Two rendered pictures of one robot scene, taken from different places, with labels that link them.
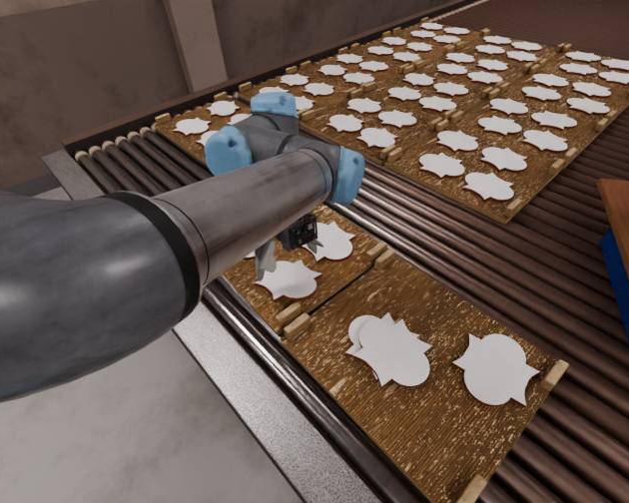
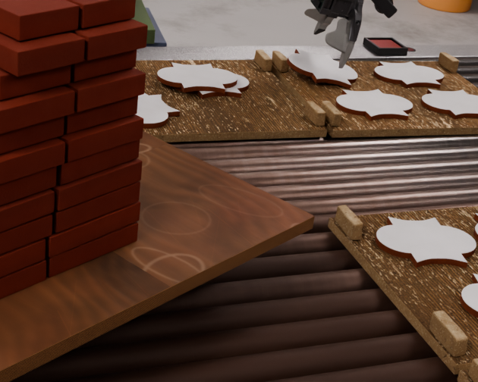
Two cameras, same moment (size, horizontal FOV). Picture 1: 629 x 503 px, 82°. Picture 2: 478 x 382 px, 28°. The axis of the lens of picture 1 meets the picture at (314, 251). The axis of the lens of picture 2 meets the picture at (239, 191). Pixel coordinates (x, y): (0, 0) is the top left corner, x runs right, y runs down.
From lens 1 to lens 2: 1.95 m
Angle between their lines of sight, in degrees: 82
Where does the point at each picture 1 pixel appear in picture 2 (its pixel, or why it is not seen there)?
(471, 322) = (190, 123)
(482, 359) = (148, 104)
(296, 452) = (162, 51)
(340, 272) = (317, 98)
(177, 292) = not seen: outside the picture
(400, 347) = (196, 77)
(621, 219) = (212, 170)
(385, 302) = (256, 101)
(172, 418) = not seen: hidden behind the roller
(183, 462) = not seen: hidden behind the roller
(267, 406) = (205, 52)
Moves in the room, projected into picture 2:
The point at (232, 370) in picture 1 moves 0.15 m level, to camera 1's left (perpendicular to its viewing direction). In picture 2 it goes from (250, 51) to (271, 34)
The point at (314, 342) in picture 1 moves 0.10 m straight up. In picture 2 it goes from (241, 67) to (247, 19)
